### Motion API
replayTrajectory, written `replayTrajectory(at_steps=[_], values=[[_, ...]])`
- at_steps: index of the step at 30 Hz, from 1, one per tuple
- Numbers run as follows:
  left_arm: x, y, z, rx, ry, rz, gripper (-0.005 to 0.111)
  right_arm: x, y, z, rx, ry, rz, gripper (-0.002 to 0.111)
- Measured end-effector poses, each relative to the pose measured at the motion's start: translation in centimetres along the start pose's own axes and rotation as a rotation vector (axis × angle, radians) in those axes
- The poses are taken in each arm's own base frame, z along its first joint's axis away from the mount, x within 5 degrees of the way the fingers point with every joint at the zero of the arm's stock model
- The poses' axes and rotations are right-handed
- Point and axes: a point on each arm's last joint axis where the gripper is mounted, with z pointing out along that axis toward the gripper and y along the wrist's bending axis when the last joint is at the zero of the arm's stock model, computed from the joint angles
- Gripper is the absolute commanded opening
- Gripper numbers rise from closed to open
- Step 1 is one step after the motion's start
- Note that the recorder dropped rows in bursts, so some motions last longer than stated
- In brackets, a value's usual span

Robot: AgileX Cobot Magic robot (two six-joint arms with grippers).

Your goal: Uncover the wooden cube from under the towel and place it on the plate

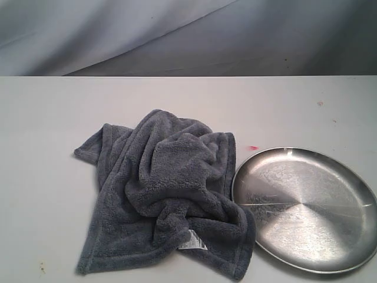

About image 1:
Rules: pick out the grey fleece towel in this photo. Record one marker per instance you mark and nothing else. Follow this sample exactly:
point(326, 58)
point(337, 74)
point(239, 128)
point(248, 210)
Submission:
point(157, 181)

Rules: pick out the white care label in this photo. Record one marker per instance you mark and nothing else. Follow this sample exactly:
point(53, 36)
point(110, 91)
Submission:
point(194, 242)

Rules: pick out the round stainless steel plate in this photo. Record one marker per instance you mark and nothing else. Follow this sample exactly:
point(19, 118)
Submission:
point(311, 211)

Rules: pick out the grey backdrop cloth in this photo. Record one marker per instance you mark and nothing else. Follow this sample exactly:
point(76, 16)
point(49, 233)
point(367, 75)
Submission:
point(188, 38)

